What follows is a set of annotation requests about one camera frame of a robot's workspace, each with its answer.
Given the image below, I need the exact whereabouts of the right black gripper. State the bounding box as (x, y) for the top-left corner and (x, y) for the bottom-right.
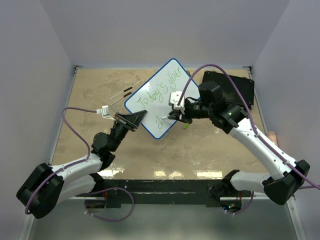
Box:
(169, 101), (213, 124)

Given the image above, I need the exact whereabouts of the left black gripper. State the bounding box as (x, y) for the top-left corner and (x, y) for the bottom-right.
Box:
(109, 110), (147, 152)

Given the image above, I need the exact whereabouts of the blue framed whiteboard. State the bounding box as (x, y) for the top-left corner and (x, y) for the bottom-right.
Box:
(124, 58), (190, 140)

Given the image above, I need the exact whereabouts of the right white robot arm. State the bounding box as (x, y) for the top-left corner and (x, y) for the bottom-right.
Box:
(167, 81), (310, 205)

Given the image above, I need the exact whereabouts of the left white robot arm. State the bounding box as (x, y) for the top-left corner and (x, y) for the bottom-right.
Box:
(16, 110), (147, 219)

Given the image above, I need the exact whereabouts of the black hard case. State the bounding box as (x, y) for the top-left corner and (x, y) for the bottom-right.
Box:
(201, 70), (255, 112)

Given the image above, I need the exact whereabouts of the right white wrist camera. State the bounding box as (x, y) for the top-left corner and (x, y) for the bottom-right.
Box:
(168, 91), (185, 112)

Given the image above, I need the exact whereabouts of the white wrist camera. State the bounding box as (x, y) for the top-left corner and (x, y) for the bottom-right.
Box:
(96, 105), (114, 120)
(168, 91), (185, 112)

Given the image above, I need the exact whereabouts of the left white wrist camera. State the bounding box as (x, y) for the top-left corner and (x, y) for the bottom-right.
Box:
(96, 105), (114, 120)

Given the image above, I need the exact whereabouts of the wire whiteboard stand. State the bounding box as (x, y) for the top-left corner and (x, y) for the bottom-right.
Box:
(110, 85), (136, 112)

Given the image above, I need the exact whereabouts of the black base frame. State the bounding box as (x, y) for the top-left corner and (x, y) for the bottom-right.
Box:
(74, 178), (252, 210)

